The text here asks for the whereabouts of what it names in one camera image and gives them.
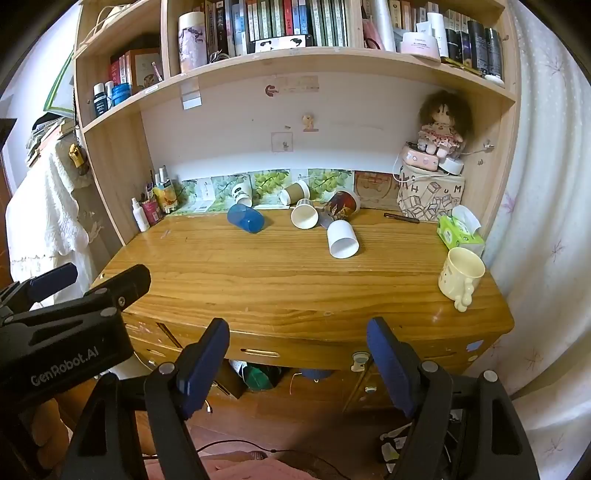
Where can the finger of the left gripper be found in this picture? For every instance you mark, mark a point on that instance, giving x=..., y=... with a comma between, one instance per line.
x=118, y=292
x=19, y=297

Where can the striped white paper cup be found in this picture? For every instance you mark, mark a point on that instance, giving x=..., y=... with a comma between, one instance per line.
x=304, y=216

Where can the white spray bottle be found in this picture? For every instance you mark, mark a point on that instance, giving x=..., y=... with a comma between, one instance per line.
x=139, y=216

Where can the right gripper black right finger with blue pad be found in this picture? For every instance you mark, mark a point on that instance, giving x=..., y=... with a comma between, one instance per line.
x=422, y=390

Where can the white translucent plastic cup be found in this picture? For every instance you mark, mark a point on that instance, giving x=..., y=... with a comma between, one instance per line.
x=342, y=239

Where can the white floral curtain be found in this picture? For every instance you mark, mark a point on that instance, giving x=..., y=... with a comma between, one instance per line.
x=538, y=252

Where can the person hand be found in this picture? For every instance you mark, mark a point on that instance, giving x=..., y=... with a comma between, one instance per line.
x=49, y=434

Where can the white printed paper cup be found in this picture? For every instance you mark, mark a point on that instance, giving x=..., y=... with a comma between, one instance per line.
x=242, y=194

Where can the tall pink white canister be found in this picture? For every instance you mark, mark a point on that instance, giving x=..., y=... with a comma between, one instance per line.
x=192, y=41

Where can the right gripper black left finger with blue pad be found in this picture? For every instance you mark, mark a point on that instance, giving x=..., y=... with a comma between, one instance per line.
x=174, y=391

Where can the white lace garment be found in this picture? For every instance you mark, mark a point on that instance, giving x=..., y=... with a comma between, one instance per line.
x=56, y=217

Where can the cream ceramic mug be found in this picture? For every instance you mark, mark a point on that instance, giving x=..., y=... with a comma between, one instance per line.
x=460, y=276

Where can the pink can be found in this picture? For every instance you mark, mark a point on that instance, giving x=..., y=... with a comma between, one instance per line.
x=152, y=211

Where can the wooden desk shelf unit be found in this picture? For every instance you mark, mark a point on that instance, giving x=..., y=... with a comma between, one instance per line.
x=335, y=116

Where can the brown sleeved paper cup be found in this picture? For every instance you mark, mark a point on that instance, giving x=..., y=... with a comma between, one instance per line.
x=290, y=195

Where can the black pen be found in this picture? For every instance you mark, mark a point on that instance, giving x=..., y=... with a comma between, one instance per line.
x=400, y=217

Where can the pink box under doll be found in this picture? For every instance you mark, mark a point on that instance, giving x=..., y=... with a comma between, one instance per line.
x=418, y=159

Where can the green tissue box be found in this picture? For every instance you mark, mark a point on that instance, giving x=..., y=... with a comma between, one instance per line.
x=461, y=229

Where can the white round device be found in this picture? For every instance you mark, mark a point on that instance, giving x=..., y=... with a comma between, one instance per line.
x=452, y=166

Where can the brown haired rag doll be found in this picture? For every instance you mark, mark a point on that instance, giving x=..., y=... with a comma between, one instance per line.
x=446, y=121

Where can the blue plastic cup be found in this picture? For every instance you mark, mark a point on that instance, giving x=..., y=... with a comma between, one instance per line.
x=246, y=218

